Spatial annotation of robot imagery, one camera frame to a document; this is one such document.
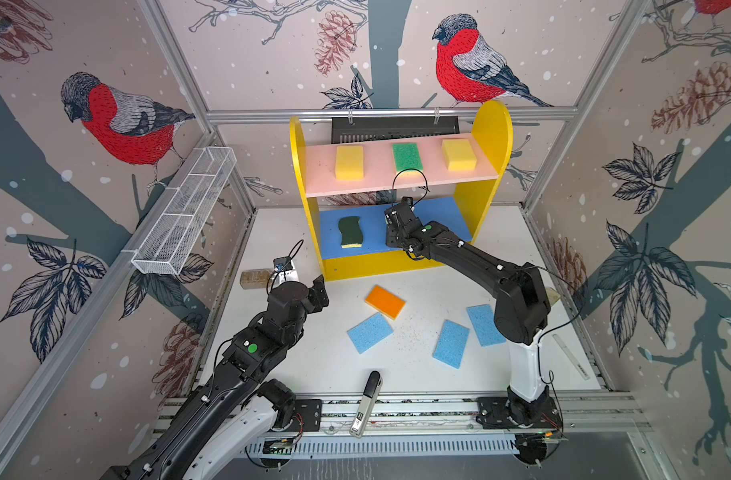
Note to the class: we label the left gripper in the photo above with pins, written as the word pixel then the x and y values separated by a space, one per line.
pixel 317 294

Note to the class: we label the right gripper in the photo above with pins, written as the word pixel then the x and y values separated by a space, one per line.
pixel 388 238

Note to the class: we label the orange sponge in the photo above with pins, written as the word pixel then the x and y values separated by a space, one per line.
pixel 385 302

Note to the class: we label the green yellow sponge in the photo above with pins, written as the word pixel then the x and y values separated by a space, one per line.
pixel 407 158

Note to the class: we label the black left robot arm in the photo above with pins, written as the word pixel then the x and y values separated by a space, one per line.
pixel 240 375

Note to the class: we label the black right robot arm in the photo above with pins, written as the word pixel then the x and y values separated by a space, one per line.
pixel 521 303

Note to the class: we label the blue lower shelf board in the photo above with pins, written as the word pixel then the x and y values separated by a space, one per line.
pixel 374 229

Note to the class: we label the pink upper shelf board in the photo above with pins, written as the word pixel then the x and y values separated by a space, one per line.
pixel 379 168

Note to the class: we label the light blue sponge left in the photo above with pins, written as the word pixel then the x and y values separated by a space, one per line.
pixel 370 332

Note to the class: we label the light blue sponge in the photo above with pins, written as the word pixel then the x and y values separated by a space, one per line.
pixel 370 332
pixel 451 345
pixel 483 321

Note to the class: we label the seasoning jar left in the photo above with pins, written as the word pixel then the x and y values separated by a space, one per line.
pixel 255 278

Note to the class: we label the seasoning jar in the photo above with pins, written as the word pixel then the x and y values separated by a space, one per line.
pixel 255 278
pixel 553 296

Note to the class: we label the black silver handheld tool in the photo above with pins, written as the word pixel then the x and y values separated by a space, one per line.
pixel 366 404

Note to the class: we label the light blue sponge right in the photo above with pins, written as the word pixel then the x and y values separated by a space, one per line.
pixel 483 321

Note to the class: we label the black vent panel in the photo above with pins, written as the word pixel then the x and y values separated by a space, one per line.
pixel 363 129

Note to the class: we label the light blue sponge middle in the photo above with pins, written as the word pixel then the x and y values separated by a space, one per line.
pixel 451 345

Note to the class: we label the seasoning jar right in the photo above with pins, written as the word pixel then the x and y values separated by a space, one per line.
pixel 553 296

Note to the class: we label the clear plastic ruler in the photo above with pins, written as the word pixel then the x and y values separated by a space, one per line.
pixel 571 357

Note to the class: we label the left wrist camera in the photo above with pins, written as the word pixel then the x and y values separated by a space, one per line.
pixel 284 270

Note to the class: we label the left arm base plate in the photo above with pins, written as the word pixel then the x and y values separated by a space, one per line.
pixel 303 416

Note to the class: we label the yellow shelf frame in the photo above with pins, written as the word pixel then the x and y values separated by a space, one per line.
pixel 492 130

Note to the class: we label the perforated aluminium rail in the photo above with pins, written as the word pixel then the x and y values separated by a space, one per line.
pixel 318 447

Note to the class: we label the white wire mesh basket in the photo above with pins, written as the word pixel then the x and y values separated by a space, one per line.
pixel 173 236

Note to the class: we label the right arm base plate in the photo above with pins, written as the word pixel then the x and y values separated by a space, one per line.
pixel 500 413

